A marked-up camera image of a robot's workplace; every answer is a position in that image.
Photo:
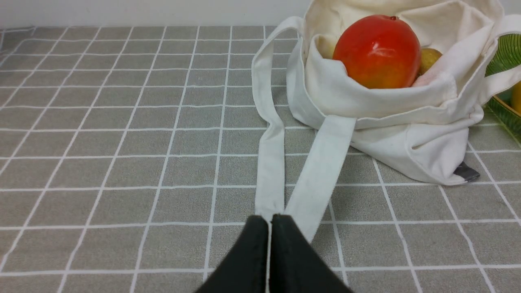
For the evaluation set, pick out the red orange mango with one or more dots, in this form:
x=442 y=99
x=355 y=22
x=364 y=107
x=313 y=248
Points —
x=379 y=52

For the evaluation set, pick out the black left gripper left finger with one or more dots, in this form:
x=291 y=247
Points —
x=243 y=269

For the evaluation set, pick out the green glass fruit tray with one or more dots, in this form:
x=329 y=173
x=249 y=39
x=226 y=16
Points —
x=504 y=71

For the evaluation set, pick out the white cloth tote bag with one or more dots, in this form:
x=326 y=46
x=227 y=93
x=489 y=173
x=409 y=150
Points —
x=421 y=131

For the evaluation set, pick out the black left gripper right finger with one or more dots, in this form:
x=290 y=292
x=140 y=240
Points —
x=295 y=267

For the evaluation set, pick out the yellow green fruit in bag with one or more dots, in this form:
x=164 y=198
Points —
x=429 y=56

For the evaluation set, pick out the yellow banana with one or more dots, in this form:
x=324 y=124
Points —
x=515 y=98

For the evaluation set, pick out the grey checked tablecloth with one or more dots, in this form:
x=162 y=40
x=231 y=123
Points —
x=128 y=165

